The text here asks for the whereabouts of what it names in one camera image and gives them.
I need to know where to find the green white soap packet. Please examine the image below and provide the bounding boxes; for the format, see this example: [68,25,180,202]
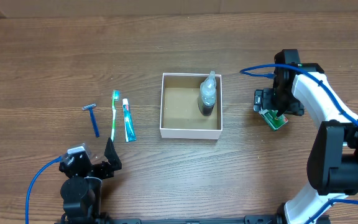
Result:
[259,110,288,131]

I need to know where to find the blue disposable razor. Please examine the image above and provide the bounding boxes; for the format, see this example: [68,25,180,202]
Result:
[82,103,99,138]

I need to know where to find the clear dark spray bottle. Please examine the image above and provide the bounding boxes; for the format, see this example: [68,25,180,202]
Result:
[198,71,216,116]

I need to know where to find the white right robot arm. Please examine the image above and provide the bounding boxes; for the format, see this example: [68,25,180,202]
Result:
[272,64,358,223]

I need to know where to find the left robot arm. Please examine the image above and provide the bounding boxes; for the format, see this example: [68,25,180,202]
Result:
[59,138,122,223]

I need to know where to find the teal toothpaste tube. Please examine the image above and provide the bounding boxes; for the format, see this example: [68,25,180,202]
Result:
[122,98,136,142]

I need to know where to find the green white toothbrush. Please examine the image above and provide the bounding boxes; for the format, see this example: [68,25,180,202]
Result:
[111,90,120,141]

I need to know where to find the white cardboard box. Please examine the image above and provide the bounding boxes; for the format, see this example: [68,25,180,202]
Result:
[159,73,223,140]

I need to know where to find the blue left cable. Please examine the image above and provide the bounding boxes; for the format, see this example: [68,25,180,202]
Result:
[25,156,63,224]

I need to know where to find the blue cable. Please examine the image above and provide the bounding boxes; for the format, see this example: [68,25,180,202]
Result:
[239,63,358,224]
[25,156,63,224]

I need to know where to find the blue right cable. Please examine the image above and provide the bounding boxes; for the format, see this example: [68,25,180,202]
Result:
[239,63,358,224]

